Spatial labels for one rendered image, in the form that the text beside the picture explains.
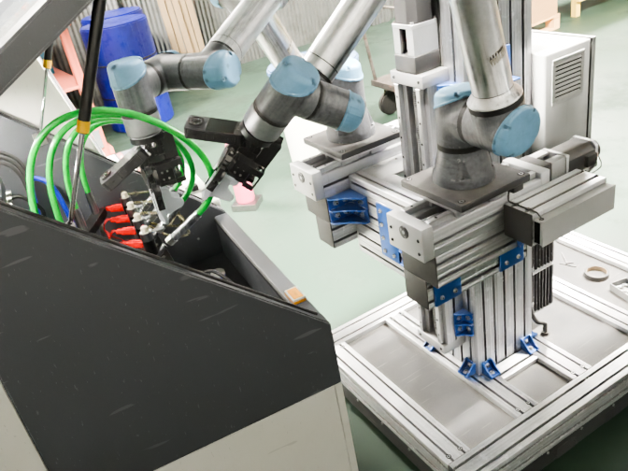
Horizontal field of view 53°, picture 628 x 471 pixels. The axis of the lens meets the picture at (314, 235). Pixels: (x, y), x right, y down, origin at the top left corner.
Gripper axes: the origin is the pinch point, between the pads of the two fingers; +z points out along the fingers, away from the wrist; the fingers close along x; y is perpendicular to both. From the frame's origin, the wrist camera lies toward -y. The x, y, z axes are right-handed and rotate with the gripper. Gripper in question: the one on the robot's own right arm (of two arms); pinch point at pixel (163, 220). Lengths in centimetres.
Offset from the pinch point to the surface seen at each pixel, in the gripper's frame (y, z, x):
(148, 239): -4.5, 2.7, -1.4
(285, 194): 107, 113, 227
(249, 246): 19.6, 17.9, 7.1
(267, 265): 19.8, 17.9, -5.3
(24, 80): -16.8, -30.2, 35.0
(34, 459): -37, 19, -35
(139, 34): 85, 29, 466
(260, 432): 2, 37, -35
